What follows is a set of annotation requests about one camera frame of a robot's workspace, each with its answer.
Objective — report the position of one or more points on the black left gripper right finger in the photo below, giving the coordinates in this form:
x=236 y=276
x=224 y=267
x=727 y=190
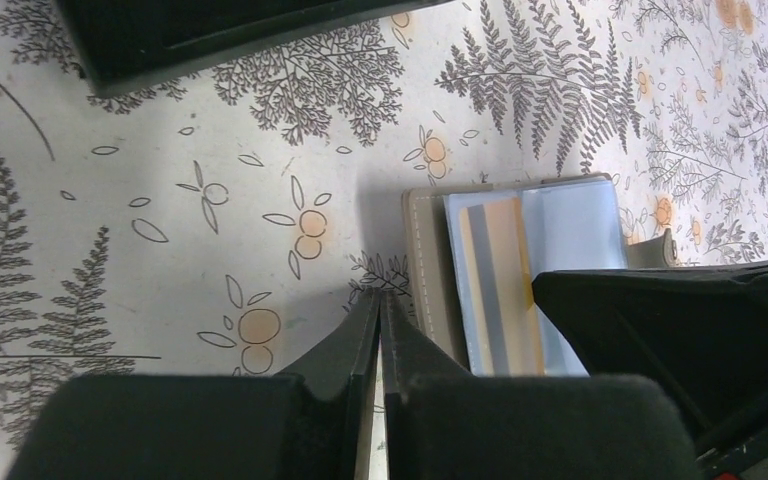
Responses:
x=443 y=422

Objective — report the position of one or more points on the black plastic card tray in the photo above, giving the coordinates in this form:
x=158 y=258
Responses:
x=123 y=46

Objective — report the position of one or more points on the floral patterned table mat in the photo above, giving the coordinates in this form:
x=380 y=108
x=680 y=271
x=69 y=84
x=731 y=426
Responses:
x=223 y=222

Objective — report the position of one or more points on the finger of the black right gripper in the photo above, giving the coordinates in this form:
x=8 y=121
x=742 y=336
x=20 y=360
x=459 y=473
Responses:
x=701 y=333

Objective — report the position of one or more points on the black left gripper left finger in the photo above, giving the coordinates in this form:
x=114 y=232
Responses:
x=311 y=420

